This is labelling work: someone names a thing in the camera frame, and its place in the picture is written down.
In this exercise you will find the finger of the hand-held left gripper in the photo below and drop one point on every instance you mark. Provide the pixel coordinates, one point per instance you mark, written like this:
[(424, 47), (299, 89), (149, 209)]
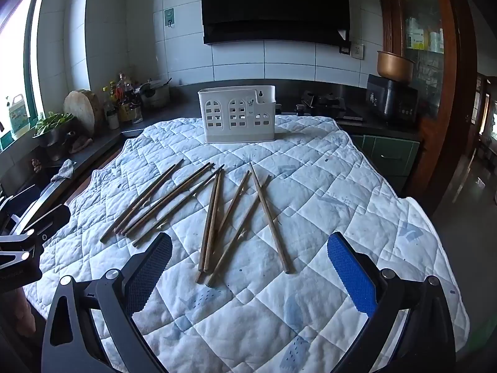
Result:
[(50, 217), (15, 243)]

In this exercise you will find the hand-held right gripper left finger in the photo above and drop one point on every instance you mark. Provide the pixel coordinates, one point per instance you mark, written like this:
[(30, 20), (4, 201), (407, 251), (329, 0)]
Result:
[(153, 268)]

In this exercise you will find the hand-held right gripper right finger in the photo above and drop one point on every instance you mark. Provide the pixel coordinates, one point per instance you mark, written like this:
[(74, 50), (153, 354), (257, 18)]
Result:
[(351, 272)]

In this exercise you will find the pile of wooden chopsticks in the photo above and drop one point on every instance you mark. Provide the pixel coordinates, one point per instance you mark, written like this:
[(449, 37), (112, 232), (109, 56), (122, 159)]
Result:
[(212, 221)]

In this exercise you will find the white plastic utensil holder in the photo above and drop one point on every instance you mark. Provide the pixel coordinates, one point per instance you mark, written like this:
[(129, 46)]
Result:
[(237, 118)]

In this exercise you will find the person's left hand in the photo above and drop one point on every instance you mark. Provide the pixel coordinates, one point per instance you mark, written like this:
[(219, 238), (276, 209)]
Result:
[(25, 312)]

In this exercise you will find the grey dish cloth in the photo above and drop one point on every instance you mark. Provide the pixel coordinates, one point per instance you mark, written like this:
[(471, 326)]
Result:
[(64, 170)]

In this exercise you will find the ginger root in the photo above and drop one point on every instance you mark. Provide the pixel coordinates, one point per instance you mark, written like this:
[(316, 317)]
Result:
[(80, 144)]

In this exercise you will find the bowl of green vegetables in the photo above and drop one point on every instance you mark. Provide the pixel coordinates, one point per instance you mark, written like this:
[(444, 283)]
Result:
[(52, 126)]

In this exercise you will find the white quilted blanket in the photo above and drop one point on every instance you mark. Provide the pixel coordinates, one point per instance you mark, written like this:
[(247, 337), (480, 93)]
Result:
[(271, 318)]

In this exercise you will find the white detergent jug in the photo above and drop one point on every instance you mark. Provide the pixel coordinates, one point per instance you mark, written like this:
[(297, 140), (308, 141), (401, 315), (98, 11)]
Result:
[(18, 118)]

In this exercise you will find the round wooden cutting board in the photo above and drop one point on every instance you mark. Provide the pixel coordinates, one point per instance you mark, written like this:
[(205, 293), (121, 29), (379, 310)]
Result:
[(79, 110)]

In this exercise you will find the small white jar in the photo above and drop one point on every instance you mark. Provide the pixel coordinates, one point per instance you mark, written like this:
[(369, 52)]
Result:
[(113, 119)]

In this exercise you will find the green cabinet door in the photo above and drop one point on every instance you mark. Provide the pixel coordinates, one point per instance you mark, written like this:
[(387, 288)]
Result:
[(388, 159)]

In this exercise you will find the yellow cap bottle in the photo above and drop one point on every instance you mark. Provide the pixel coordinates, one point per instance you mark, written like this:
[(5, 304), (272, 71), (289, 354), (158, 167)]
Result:
[(108, 99)]

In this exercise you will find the silver seasoning pouch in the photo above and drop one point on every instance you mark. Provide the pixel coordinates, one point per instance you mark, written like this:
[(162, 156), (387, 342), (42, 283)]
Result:
[(137, 114)]

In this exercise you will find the clear bottle red liquid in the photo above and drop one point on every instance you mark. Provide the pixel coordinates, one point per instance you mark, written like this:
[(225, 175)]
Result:
[(125, 89)]

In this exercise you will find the dark kitchen counter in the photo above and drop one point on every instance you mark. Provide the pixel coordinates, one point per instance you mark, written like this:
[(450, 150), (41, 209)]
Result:
[(182, 110)]

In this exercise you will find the steel pot with lid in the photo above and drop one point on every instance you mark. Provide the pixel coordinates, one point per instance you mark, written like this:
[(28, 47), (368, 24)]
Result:
[(155, 93)]

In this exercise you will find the black gas stove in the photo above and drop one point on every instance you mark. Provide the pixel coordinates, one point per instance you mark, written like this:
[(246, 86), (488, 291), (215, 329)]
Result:
[(326, 105)]

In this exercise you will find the window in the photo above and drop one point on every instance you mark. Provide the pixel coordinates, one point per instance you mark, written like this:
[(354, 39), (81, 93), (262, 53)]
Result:
[(15, 46)]

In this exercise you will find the black rice cooker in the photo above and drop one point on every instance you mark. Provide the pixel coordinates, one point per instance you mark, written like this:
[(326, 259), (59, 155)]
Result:
[(390, 101)]

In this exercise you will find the wooden glass door cabinet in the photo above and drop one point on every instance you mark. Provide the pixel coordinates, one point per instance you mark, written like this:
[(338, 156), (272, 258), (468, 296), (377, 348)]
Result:
[(431, 85)]

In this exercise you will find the copper inner pot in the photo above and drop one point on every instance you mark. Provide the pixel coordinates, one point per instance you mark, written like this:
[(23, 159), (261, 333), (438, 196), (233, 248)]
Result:
[(394, 66)]

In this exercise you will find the black range hood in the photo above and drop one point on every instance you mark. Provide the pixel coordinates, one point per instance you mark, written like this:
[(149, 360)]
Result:
[(279, 4)]

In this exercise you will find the white wall socket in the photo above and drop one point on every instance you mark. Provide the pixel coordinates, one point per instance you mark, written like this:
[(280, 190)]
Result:
[(357, 51)]

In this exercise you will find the green wall hook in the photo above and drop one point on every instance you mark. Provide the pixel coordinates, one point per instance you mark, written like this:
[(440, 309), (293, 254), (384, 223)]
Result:
[(169, 16)]

